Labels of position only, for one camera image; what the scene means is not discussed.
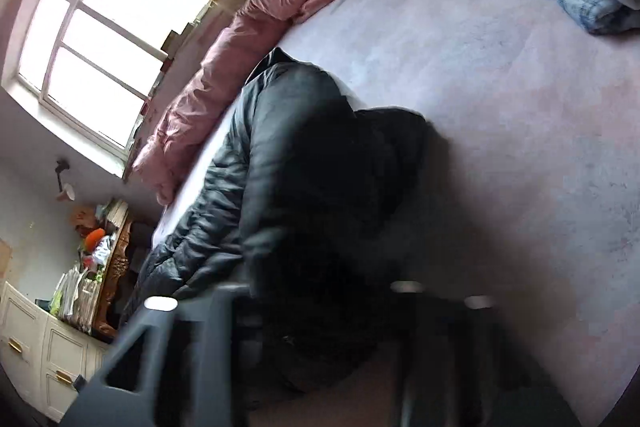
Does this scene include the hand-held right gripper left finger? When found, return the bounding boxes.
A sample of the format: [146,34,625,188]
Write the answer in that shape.
[60,282,251,427]

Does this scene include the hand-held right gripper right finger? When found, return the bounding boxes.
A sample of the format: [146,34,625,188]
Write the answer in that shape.
[390,279,581,427]

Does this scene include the black down jacket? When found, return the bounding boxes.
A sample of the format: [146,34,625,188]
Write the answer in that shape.
[120,48,451,408]

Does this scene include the carved wooden table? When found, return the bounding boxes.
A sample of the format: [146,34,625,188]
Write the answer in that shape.
[92,212,151,340]

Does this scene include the stack of papers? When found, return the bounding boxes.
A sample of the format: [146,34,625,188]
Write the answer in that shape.
[50,264,103,333]

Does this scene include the white cabinet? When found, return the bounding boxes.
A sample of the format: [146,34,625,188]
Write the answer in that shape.
[0,279,113,425]

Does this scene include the orange plush toy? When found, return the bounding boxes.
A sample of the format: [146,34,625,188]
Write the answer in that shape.
[82,228,107,252]

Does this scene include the stack of books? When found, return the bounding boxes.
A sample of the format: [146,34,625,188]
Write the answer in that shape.
[102,199,130,238]

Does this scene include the brown cardboard box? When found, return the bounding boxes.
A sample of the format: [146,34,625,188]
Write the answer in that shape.
[70,205,98,233]

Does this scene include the books on windowsill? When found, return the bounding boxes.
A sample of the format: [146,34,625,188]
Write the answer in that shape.
[161,19,198,52]

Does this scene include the pink quilt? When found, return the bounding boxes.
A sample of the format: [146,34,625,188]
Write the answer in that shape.
[131,0,476,206]

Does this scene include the wall lamp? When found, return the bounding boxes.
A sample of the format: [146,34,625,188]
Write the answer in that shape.
[54,159,77,202]

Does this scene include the white frame window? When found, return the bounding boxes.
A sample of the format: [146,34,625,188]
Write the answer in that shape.
[2,0,216,180]

